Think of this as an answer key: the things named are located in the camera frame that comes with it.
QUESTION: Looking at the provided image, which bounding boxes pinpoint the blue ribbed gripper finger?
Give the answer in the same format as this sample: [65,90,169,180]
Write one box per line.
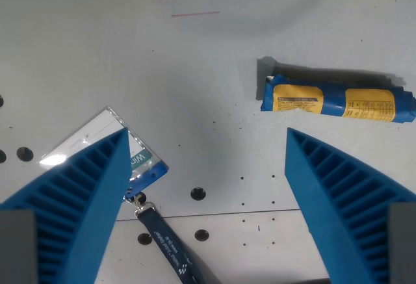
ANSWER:
[0,127,132,284]
[284,127,416,284]

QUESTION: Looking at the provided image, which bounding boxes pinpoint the clear plastic name badge holder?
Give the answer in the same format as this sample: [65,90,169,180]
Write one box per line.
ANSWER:
[38,105,169,201]

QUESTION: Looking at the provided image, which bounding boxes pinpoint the blue and yellow wrapped roll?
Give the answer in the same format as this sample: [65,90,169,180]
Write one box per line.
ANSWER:
[260,74,416,124]

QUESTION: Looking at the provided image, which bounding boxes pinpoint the dark blue printed lanyard strap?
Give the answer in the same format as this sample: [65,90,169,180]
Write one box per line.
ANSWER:
[123,190,222,284]

